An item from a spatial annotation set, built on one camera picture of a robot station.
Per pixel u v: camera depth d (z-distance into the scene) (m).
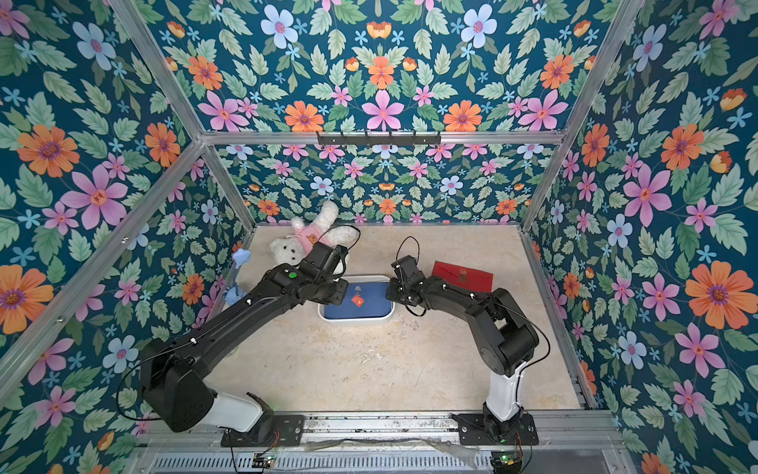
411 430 0.75
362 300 0.93
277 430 0.73
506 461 0.71
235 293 0.90
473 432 0.74
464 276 1.04
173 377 0.40
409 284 0.73
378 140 0.94
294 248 1.01
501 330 0.51
